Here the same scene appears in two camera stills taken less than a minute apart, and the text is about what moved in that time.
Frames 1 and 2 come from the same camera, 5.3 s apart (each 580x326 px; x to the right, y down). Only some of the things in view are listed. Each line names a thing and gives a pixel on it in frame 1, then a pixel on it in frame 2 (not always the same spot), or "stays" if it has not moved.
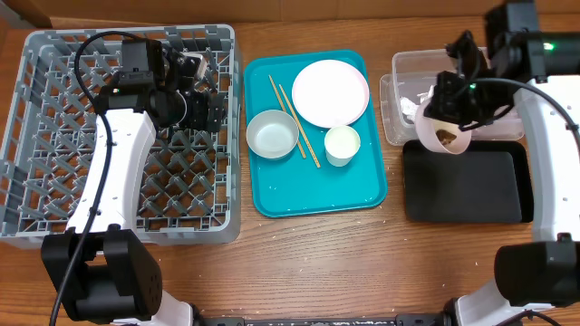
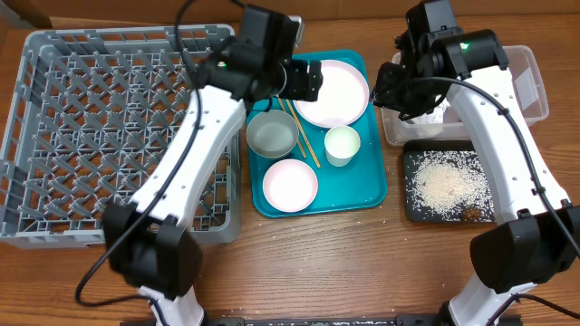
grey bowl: x=272 y=134 stays
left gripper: x=198 y=118 to x=312 y=77
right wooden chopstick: x=301 y=129 stays
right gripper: x=447 y=109 to x=387 y=84
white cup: x=342 y=144 stays
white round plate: x=330 y=93 stays
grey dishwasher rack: x=189 y=186 stays
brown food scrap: x=445 y=137 to x=471 y=215
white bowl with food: x=428 y=127 to x=290 y=186
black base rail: x=401 y=320 stays
